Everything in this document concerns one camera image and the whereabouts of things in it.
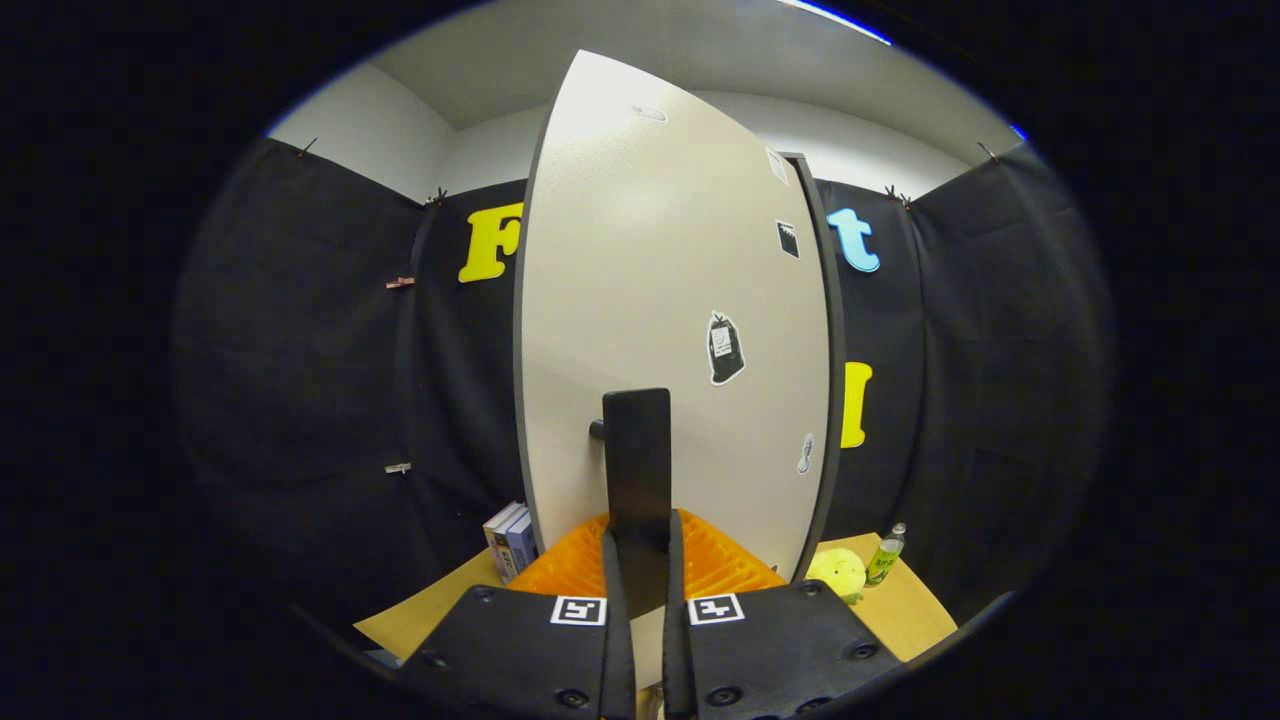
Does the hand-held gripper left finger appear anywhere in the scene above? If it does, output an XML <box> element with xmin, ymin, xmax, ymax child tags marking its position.
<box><xmin>395</xmin><ymin>512</ymin><xmax>638</xmax><ymax>720</ymax></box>

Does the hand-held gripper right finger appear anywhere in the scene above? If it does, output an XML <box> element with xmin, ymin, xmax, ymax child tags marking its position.
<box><xmin>660</xmin><ymin>508</ymin><xmax>904</xmax><ymax>720</ymax></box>

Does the black cabinet door handle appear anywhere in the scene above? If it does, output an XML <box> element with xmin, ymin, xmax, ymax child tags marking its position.
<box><xmin>588</xmin><ymin>388</ymin><xmax>673</xmax><ymax>621</ymax></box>

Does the grey shoe cabinet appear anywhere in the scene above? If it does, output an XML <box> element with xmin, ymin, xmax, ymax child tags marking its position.
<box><xmin>780</xmin><ymin>150</ymin><xmax>848</xmax><ymax>583</ymax></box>

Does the beige shoe cabinet door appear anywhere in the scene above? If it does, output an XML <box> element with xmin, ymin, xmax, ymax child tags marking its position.
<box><xmin>513</xmin><ymin>50</ymin><xmax>834</xmax><ymax>691</ymax></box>

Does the white book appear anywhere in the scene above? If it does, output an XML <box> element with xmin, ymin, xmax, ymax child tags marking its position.
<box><xmin>483</xmin><ymin>502</ymin><xmax>526</xmax><ymax>581</ymax></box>

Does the yellow plush toy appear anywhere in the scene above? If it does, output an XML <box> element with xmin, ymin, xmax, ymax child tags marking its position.
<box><xmin>806</xmin><ymin>548</ymin><xmax>868</xmax><ymax>606</ymax></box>

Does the green drink bottle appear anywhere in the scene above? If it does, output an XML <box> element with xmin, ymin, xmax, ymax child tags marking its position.
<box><xmin>866</xmin><ymin>522</ymin><xmax>908</xmax><ymax>588</ymax></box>

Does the black backdrop cloth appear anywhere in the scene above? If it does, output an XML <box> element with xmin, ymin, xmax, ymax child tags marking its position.
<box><xmin>172</xmin><ymin>135</ymin><xmax>1116</xmax><ymax>641</ymax></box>

